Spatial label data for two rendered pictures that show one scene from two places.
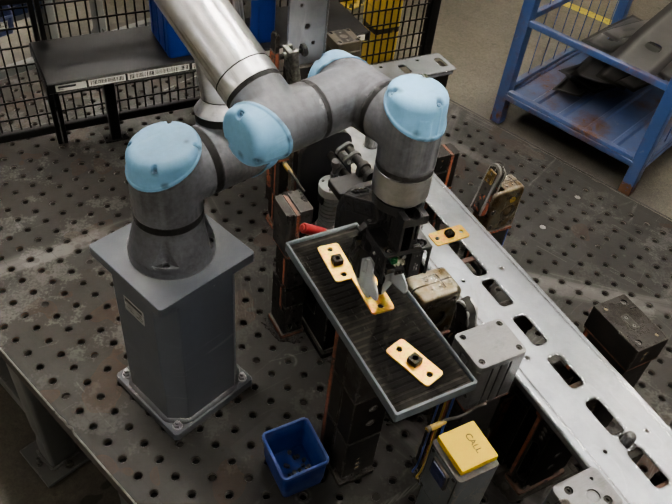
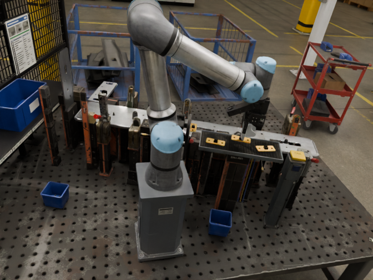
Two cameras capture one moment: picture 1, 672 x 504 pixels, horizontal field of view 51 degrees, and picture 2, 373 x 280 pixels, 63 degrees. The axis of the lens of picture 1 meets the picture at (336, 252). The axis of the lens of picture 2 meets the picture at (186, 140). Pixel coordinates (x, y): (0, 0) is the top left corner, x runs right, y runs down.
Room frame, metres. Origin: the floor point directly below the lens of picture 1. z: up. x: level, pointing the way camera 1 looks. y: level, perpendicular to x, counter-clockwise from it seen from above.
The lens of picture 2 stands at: (0.30, 1.00, 1.94)
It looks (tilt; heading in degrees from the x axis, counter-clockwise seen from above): 35 degrees down; 305
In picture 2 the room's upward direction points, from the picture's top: 8 degrees clockwise
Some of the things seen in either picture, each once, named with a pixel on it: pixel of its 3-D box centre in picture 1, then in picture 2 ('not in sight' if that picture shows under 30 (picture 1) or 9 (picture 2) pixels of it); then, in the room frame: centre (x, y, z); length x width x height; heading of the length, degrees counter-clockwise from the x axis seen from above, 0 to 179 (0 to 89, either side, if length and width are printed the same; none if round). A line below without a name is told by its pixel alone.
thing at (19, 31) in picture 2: not in sight; (20, 44); (2.03, 0.23, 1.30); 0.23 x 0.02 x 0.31; 122
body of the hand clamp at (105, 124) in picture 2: (283, 170); (104, 148); (1.42, 0.16, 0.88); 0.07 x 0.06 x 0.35; 122
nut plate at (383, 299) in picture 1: (372, 290); (241, 138); (0.74, -0.06, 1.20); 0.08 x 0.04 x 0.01; 27
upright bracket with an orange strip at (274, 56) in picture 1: (272, 123); (86, 134); (1.51, 0.20, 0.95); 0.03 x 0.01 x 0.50; 32
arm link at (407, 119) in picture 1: (410, 126); (262, 73); (0.73, -0.07, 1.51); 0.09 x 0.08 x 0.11; 47
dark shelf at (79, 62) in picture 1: (209, 41); (21, 118); (1.77, 0.42, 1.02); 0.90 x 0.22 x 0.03; 122
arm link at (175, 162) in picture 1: (168, 172); (166, 143); (0.88, 0.28, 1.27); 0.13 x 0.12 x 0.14; 137
